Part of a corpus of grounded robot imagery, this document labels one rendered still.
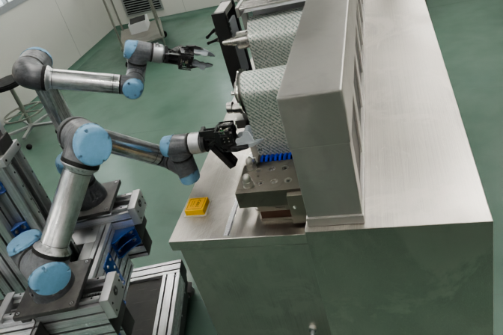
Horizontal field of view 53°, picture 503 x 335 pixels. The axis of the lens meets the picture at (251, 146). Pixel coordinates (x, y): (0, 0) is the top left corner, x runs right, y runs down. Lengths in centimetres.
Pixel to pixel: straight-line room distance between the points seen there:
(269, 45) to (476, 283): 118
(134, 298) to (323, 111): 210
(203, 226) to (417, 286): 101
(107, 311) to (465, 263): 134
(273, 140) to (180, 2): 615
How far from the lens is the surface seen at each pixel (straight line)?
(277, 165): 163
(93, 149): 154
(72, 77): 199
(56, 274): 165
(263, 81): 157
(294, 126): 64
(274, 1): 177
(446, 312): 85
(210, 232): 166
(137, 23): 658
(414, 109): 97
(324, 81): 64
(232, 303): 185
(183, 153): 173
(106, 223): 224
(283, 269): 167
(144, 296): 261
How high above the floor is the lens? 193
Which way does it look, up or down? 30 degrees down
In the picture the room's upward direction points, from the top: 17 degrees counter-clockwise
